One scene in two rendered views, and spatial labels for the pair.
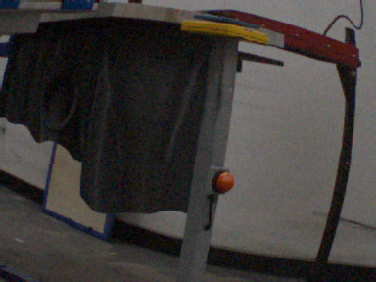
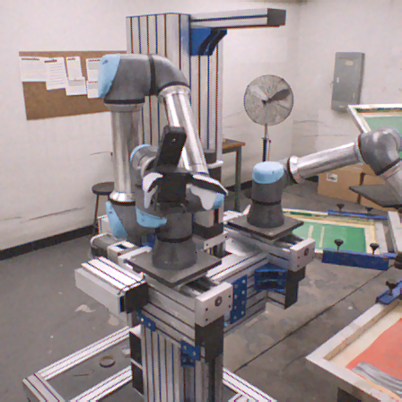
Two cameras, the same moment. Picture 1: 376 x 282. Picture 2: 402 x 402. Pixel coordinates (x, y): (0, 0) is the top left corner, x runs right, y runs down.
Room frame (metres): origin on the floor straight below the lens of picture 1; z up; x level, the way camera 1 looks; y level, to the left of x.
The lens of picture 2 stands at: (1.88, -0.99, 1.91)
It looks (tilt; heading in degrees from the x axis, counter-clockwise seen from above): 18 degrees down; 94
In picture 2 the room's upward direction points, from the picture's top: straight up
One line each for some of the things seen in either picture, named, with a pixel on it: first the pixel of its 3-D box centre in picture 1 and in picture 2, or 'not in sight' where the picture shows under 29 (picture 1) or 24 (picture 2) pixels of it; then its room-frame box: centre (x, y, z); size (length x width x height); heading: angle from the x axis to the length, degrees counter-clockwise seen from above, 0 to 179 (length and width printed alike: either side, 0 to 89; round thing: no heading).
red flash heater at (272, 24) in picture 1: (287, 37); not in sight; (3.74, -0.31, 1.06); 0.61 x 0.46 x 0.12; 107
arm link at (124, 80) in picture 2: not in sight; (127, 150); (1.57, 0.27, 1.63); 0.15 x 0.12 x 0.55; 24
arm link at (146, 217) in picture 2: not in sight; (157, 202); (1.70, 0.03, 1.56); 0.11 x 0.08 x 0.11; 24
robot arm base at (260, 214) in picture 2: not in sight; (266, 209); (2.02, 0.70, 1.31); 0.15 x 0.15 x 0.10
